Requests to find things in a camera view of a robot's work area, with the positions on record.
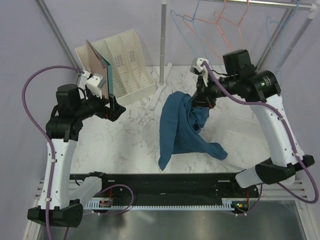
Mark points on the white clothes rack foot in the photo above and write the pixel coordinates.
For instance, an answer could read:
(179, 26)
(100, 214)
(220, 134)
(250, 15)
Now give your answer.
(164, 72)

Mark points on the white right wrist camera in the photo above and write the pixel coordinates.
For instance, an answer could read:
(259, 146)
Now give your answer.
(198, 67)

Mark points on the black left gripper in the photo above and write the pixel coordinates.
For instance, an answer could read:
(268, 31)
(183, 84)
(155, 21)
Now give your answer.
(112, 113)

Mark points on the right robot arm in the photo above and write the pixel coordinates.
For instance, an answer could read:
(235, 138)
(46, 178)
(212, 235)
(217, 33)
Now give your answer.
(261, 91)

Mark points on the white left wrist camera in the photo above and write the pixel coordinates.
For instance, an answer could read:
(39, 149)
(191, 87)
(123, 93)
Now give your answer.
(93, 82)

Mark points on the pink wire hanger right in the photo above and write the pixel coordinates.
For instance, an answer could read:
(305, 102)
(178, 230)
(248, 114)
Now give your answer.
(218, 16)

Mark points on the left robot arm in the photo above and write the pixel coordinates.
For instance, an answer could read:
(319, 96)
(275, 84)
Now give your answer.
(57, 206)

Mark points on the white slotted cable duct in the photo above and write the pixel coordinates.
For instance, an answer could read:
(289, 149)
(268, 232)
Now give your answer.
(98, 205)

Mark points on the blue wire hanger left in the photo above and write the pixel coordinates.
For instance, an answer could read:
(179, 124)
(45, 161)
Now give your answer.
(188, 30)

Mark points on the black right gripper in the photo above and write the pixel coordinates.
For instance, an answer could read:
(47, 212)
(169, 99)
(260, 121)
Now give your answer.
(203, 96)

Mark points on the blue t shirt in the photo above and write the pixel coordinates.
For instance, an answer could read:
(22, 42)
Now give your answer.
(179, 130)

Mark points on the brown cardboard folder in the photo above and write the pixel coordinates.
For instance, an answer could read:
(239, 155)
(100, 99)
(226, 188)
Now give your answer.
(98, 67)

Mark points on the teal folder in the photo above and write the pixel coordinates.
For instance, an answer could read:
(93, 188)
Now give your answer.
(109, 80)

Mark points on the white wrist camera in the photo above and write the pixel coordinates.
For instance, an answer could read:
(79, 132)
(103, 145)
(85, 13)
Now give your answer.
(93, 82)
(198, 67)

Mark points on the white plastic file organizer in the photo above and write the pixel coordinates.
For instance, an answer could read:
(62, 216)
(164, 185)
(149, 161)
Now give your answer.
(131, 81)

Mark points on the white plastic laundry basket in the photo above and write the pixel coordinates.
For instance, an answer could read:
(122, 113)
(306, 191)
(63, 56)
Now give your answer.
(245, 143)

